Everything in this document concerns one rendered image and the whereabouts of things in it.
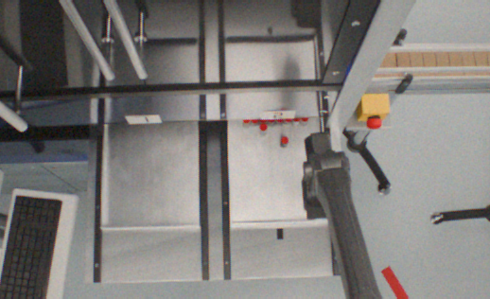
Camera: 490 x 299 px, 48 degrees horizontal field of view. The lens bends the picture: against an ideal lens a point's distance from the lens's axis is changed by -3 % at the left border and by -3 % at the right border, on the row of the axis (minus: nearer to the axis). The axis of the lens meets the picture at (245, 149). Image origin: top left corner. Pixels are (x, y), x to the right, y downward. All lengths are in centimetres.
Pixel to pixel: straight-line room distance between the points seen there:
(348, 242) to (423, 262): 156
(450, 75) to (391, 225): 98
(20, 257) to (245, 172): 67
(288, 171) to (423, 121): 119
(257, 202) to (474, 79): 70
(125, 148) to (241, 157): 32
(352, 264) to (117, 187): 82
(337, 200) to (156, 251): 65
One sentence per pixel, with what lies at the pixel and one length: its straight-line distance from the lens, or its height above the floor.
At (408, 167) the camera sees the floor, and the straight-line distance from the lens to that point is 254.
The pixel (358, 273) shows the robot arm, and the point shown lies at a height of 148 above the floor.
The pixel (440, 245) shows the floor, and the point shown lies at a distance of 252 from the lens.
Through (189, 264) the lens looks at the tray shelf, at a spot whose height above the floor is 88.
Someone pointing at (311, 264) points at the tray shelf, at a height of 88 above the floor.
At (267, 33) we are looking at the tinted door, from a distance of 103.
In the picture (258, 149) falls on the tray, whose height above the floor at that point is 88.
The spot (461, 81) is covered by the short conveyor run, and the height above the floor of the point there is 93.
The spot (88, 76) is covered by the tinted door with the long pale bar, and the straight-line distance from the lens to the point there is 122.
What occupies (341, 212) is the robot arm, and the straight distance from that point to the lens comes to 98.
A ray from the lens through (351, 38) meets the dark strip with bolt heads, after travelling 106.
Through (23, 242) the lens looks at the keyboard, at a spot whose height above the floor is 83.
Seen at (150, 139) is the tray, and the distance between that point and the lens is 157.
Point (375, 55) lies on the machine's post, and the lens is 113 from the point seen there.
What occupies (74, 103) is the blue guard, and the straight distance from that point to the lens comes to 136.
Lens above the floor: 237
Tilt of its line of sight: 75 degrees down
